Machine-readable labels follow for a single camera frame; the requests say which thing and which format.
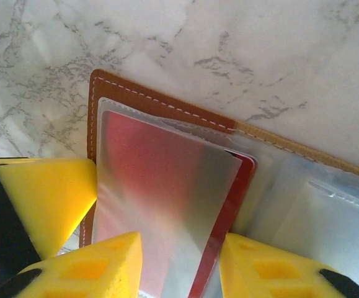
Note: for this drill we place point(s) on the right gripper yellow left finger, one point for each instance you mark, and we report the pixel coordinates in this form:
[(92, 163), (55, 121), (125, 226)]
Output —
[(104, 257)]

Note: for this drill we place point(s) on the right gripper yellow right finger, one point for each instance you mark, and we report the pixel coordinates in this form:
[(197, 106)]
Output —
[(238, 248)]

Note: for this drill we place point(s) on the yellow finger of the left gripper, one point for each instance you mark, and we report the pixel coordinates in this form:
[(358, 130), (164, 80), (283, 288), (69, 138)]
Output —
[(42, 198)]

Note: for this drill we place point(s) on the brown leather card holder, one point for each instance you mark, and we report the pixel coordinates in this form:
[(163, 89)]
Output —
[(120, 93)]

